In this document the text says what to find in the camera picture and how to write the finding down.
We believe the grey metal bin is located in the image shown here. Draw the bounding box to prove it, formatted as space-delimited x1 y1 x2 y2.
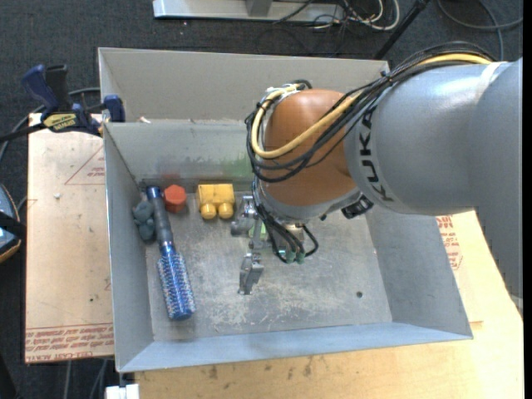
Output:
97 47 474 373

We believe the brown cardboard board, red print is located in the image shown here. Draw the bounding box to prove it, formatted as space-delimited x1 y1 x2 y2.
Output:
24 112 485 365

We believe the blue round hairbrush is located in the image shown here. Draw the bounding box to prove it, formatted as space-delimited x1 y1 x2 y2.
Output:
145 185 197 322

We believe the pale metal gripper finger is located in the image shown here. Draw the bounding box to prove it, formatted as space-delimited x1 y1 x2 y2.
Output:
238 252 266 296
230 195 260 237

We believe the grey toy animal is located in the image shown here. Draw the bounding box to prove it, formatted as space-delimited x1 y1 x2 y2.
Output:
131 199 157 243

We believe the yellow toy building block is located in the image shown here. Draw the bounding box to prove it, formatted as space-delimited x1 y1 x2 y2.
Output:
195 183 237 221

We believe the black cylinder on white bracket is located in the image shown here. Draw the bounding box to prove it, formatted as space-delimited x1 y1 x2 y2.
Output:
340 195 375 220

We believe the red hexagonal block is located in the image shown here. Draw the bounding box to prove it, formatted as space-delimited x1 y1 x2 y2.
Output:
162 184 189 214

